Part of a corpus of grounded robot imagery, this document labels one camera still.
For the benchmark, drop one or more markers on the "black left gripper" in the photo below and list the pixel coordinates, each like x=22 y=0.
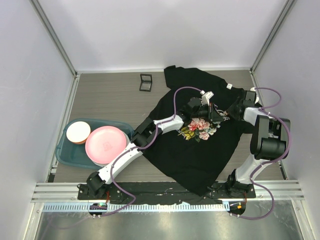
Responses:
x=215 y=117

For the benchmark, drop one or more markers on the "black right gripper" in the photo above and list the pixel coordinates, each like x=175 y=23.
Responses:
x=231 y=110

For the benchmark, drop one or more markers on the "black floral print t-shirt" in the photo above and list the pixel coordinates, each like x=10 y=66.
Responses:
x=197 y=153

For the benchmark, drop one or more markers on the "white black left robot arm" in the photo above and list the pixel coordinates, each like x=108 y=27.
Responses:
x=144 y=136

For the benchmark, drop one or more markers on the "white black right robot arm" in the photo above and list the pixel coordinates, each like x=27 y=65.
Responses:
x=270 y=142

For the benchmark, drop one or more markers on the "white garment neck label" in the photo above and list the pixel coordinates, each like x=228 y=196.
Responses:
x=229 y=86

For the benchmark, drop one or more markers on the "white plate under pink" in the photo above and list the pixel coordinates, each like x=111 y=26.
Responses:
x=128 y=140

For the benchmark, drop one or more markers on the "orange bowl under white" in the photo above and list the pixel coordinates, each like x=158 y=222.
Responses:
x=80 y=142

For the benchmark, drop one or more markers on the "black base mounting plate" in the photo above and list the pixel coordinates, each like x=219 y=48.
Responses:
x=160 y=193

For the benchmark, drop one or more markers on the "teal plastic tray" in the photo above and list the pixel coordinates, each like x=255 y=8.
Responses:
x=75 y=155

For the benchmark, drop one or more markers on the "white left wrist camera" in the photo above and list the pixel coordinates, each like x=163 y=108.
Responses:
x=206 y=96

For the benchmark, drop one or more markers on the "white slotted cable duct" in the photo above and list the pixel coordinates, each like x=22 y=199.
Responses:
x=65 y=207

